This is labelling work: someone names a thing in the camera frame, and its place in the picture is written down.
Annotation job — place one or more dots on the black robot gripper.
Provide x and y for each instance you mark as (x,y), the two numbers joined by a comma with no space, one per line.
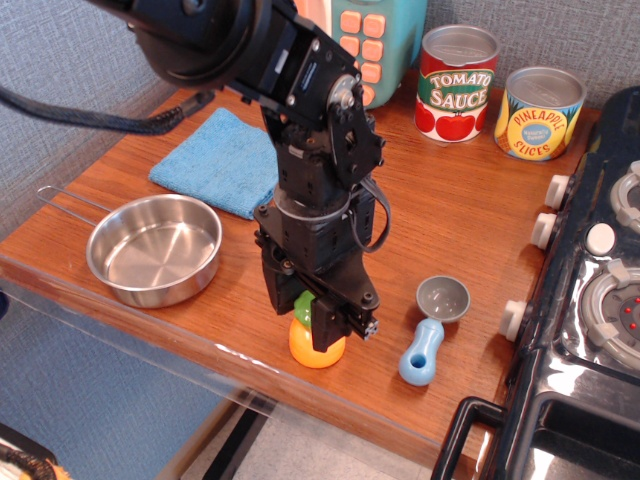
(322,252)

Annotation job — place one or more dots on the orange toy with green cap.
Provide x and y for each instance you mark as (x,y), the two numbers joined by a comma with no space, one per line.
(300,338)

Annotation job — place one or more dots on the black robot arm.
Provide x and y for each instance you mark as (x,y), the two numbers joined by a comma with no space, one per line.
(307,85)

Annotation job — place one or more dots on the tomato sauce can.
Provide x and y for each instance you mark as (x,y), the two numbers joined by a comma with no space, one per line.
(456,76)

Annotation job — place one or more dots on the pineapple slices can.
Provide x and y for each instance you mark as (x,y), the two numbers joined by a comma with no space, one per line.
(539,111)

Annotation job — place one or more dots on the blue grey toy scoop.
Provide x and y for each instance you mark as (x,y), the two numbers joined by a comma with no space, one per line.
(442,300)

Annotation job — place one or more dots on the stainless steel pan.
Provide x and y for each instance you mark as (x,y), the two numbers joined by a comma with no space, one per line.
(153,252)

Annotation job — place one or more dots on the blue folded cloth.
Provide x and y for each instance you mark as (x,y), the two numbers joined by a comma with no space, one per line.
(225,163)

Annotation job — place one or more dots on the teal toy microwave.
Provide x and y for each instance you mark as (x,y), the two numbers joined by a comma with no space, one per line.
(384,37)

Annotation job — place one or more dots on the black toy stove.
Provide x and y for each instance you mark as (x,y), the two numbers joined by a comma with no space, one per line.
(572,405)

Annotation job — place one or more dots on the orange plush toy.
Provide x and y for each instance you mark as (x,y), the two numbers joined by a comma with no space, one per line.
(16,464)

